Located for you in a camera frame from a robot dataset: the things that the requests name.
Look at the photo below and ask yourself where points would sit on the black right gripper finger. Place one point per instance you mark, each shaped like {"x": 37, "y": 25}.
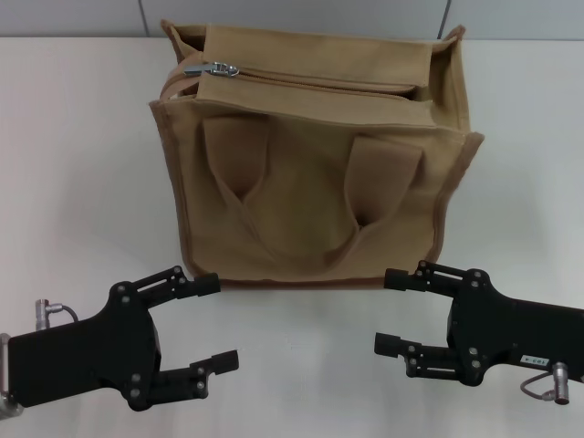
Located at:
{"x": 429, "y": 280}
{"x": 424, "y": 360}

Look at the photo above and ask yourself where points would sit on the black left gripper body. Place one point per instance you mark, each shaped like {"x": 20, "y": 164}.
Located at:
{"x": 91, "y": 351}

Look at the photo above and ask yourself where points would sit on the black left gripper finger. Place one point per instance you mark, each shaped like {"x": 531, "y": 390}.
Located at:
{"x": 164, "y": 285}
{"x": 191, "y": 378}

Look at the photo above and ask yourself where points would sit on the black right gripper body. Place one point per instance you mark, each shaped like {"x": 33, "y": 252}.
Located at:
{"x": 524, "y": 333}

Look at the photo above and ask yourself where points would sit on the khaki canvas food bag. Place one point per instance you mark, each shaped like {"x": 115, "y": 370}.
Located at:
{"x": 315, "y": 191}

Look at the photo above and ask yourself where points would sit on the silver metal zipper pull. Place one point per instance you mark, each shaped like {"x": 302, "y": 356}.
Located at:
{"x": 207, "y": 69}

